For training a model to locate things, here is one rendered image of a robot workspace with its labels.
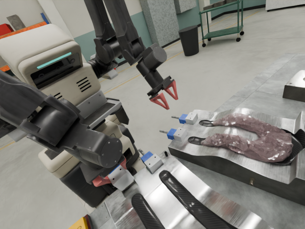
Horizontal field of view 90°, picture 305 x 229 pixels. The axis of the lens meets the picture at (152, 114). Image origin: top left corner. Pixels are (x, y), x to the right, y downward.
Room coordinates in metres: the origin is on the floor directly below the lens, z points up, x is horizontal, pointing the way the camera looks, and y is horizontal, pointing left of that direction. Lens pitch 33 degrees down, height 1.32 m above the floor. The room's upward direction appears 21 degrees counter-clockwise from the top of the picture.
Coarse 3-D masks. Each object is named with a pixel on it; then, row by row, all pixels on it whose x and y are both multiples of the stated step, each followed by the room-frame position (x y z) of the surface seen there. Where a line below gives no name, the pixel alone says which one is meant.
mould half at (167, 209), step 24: (144, 168) 0.36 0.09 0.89; (168, 168) 0.32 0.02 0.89; (120, 192) 0.31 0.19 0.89; (144, 192) 0.27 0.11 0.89; (168, 192) 0.25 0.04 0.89; (192, 192) 0.23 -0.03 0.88; (216, 192) 0.20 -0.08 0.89; (120, 216) 0.23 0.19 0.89; (168, 216) 0.19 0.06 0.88; (192, 216) 0.17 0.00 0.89; (240, 216) 0.12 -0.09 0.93
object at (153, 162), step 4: (140, 152) 0.44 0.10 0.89; (148, 152) 0.41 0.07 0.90; (144, 156) 0.40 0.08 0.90; (148, 156) 0.39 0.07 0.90; (152, 156) 0.37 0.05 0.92; (156, 156) 0.37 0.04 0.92; (144, 160) 0.38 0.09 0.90; (148, 160) 0.36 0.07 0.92; (152, 160) 0.35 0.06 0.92; (156, 160) 0.35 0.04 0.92; (160, 160) 0.35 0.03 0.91; (148, 164) 0.34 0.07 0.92; (152, 164) 0.34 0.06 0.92; (156, 164) 0.34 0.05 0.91; (160, 164) 0.34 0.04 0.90; (148, 168) 0.34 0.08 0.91; (152, 168) 0.33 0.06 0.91; (156, 168) 0.34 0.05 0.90; (152, 172) 0.33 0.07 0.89
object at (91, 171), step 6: (84, 162) 0.26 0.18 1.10; (90, 162) 0.26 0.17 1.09; (84, 168) 0.29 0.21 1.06; (90, 168) 0.28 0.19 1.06; (96, 168) 0.27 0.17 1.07; (102, 168) 0.27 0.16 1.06; (84, 174) 0.27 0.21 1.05; (90, 174) 0.26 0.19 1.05; (96, 174) 0.26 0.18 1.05; (90, 180) 0.25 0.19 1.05
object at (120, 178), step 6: (120, 168) 0.31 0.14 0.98; (114, 174) 0.30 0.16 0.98; (120, 174) 0.30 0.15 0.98; (126, 174) 0.29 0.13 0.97; (114, 180) 0.29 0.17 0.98; (120, 180) 0.29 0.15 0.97; (126, 180) 0.29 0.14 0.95; (132, 180) 0.30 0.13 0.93; (120, 186) 0.28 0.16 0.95; (126, 186) 0.29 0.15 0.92
